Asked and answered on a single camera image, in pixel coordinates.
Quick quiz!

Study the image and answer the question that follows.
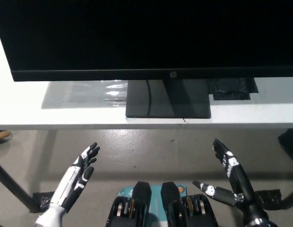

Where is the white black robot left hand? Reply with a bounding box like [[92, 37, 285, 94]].
[[50, 142, 101, 212]]

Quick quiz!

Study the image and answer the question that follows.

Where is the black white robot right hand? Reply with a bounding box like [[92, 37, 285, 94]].
[[192, 138, 256, 208]]

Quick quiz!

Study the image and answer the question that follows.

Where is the black HP monitor screen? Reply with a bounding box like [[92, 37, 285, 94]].
[[0, 0, 293, 82]]

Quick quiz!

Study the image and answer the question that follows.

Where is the black square monitor stand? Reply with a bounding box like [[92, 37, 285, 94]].
[[125, 79, 212, 119]]

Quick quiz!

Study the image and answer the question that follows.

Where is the black floor tape patch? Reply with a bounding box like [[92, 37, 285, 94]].
[[255, 188, 285, 210], [32, 191, 55, 212]]

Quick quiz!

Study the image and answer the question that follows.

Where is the dark metal table leg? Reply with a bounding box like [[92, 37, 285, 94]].
[[282, 176, 293, 210], [0, 159, 40, 213]]

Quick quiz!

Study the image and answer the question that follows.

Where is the black bulky object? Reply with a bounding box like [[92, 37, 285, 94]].
[[278, 127, 293, 164]]

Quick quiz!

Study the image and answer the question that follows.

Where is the brown wooden stool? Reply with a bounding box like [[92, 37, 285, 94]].
[[0, 129, 12, 145]]

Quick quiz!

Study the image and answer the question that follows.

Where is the clear plastic tape sheet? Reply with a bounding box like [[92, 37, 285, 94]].
[[41, 80, 128, 110]]

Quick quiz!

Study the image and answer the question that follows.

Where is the black tape patch on tabletop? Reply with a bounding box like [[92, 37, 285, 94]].
[[208, 77, 259, 101]]

